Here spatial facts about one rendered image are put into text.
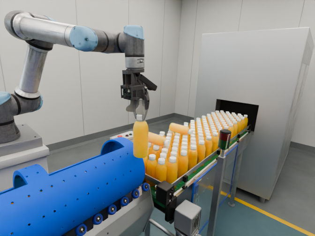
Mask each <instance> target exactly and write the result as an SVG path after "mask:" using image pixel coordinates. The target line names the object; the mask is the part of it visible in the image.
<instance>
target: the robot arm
mask: <svg viewBox="0 0 315 236"><path fill-rule="evenodd" d="M4 25H5V28H6V30H7V31H8V32H9V34H11V35H12V36H13V37H15V38H17V39H20V40H24V41H25V42H26V44H27V45H28V46H27V50H26V55H25V60H24V64H23V69H22V75H21V79H20V84H19V86H17V87H15V91H14V93H13V94H10V93H9V92H5V91H1V92H0V144H1V143H7V142H11V141H14V140H16V139H18V138H20V136H21V133H20V130H19V129H18V127H17V125H16V124H15V120H14V116H16V115H21V114H24V113H29V112H34V111H37V110H39V109H40V108H41V107H42V105H43V100H42V95H41V94H40V92H39V90H38V88H39V84H40V80H41V77H42V73H43V69H44V65H45V61H46V57H47V54H48V52H49V51H51V50H52V49H53V45H54V44H60V45H64V46H68V47H72V48H76V49H77V50H80V51H83V52H101V53H106V54H110V53H125V57H126V58H125V66H126V68H127V69H126V70H122V78H123V85H121V86H120V89H121V98H124V99H127V100H130V105H129V106H127V107H126V111H129V112H133V113H134V117H135V119H136V115H137V114H139V115H142V120H143V121H144V120H145V118H146V115H147V112H148V109H149V103H150V98H149V94H148V91H147V89H148V90H153V91H156V89H157V85H155V84H154V83H153V82H151V81H150V80H149V79H148V78H146V77H145V76H144V75H142V74H140V73H144V68H145V59H144V40H145V39H144V31H143V27H142V26H139V25H126V26H124V30H123V32H119V33H110V32H106V31H102V30H97V29H92V28H89V27H87V26H77V25H72V24H66V23H61V22H56V21H55V20H54V19H53V18H50V17H47V16H45V15H37V14H33V13H29V12H26V11H21V10H14V11H11V12H9V13H7V15H6V16H5V18H4ZM122 89H123V95H122Z"/></svg>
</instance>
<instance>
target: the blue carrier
mask: <svg viewBox="0 0 315 236"><path fill-rule="evenodd" d="M144 177H145V165H144V161H143V158H137V157H135V156H134V155H133V142H132V141H130V140H129V139H127V138H124V137H118V138H114V139H111V140H108V141H106V142H105V143H104V144H103V146H102V148H101V154H99V155H97V156H94V157H92V158H89V159H86V160H84V161H81V162H78V163H75V164H73V165H70V166H67V167H65V168H62V169H60V170H57V171H54V172H52V173H49V174H48V173H47V172H46V170H45V169H44V168H43V167H42V166H40V165H39V164H34V165H31V166H29V167H25V168H22V169H19V170H16V171H14V173H13V187H12V188H9V189H7V190H4V191H1V192H0V236H62V235H63V234H65V233H67V232H68V231H70V230H71V229H73V228H75V227H76V226H78V225H79V224H81V223H82V222H84V221H86V220H87V219H89V218H90V217H92V216H93V215H95V214H97V213H98V212H100V211H101V210H103V209H104V208H106V207H108V206H109V205H111V204H112V203H114V202H115V201H117V200H119V199H120V198H122V197H123V196H125V195H127V194H128V193H130V192H131V191H133V190H134V189H136V188H137V187H139V186H140V185H141V184H142V183H143V180H144ZM63 181H64V182H63ZM51 186H52V187H51ZM41 191H42V192H41ZM28 196H30V197H28ZM11 203H13V204H11ZM54 210H55V211H54ZM53 211H54V212H53ZM43 216H44V217H43ZM29 223H30V224H29ZM28 224H29V225H28ZM11 233H12V234H11Z"/></svg>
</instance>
